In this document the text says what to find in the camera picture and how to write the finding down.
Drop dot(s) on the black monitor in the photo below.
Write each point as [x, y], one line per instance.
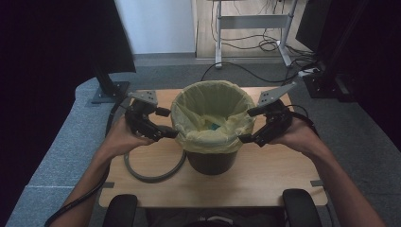
[312, 25]

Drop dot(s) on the person's lap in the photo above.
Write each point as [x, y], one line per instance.
[176, 219]

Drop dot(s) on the black curtain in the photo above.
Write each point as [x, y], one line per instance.
[47, 47]

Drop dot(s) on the person's left hand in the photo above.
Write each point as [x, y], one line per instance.
[121, 138]

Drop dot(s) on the dark grey trash bin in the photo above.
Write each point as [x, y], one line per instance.
[211, 164]

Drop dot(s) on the white metal desk frame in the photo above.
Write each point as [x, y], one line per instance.
[252, 22]

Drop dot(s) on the black chair armrest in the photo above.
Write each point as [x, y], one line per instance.
[301, 209]
[121, 211]

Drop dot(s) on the black stand with base plate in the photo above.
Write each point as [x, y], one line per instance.
[110, 91]

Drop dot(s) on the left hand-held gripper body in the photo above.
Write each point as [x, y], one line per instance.
[140, 118]

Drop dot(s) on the person's right hand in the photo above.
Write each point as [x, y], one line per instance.
[301, 137]

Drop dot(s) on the grey tape strip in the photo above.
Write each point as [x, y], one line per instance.
[317, 183]
[108, 185]

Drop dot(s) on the yellow plastic bin bag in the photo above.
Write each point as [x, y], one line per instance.
[205, 101]

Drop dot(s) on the small blue scrap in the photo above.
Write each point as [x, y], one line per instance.
[215, 126]

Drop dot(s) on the black stand base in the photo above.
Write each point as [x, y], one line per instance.
[324, 86]

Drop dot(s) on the white power strip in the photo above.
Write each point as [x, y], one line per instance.
[307, 72]

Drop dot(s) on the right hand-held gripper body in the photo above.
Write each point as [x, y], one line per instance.
[279, 121]

